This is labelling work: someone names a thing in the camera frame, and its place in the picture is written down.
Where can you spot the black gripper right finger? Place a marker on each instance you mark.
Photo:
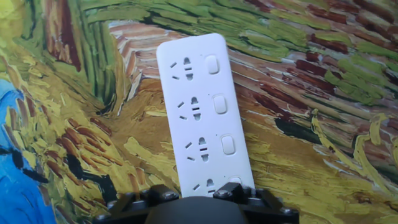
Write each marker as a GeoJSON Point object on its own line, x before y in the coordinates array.
{"type": "Point", "coordinates": [264, 208]}

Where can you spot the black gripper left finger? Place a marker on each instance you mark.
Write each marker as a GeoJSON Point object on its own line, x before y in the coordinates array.
{"type": "Point", "coordinates": [133, 208]}

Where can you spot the white four-button power strip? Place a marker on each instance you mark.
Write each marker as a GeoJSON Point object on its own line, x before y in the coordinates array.
{"type": "Point", "coordinates": [199, 124]}

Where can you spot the Van Gogh painting cloth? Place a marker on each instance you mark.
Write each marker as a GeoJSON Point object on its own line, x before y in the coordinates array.
{"type": "Point", "coordinates": [311, 140]}

